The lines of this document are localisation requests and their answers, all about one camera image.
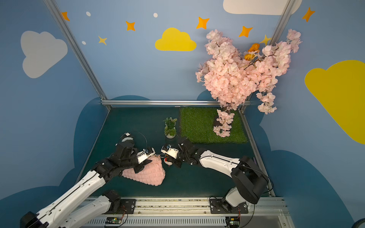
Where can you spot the small potted succulent plant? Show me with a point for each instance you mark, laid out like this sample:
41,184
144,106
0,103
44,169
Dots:
170,127

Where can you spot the green artificial grass mat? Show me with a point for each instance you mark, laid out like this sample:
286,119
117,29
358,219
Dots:
197,123

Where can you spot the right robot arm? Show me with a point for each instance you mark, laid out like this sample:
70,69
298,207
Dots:
250,181

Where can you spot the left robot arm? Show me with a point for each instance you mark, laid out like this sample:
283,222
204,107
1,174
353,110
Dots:
63,212

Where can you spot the aluminium front rail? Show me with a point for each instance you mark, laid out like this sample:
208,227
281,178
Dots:
193,213

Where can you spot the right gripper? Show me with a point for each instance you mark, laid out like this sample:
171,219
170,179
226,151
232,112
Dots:
177,159

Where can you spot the pink knitted bag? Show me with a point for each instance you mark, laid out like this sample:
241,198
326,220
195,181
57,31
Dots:
152,174

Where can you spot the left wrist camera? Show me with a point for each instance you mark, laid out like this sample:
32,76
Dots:
145,154

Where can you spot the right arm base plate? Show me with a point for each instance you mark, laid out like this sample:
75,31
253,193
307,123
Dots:
219,206

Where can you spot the white cat plush keychain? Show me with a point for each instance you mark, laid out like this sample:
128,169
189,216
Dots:
167,162

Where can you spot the pink cherry blossom tree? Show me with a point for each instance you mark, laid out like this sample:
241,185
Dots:
231,77

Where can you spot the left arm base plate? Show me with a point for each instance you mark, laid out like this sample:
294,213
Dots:
125,205

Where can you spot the aluminium back frame bar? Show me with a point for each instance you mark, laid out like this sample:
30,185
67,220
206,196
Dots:
160,102

